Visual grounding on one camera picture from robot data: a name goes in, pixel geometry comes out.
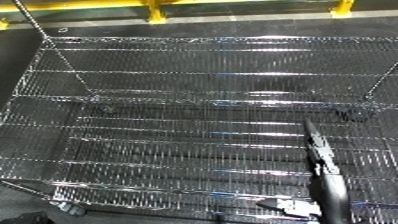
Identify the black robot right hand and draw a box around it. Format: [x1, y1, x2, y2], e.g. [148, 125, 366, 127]
[255, 119, 356, 224]

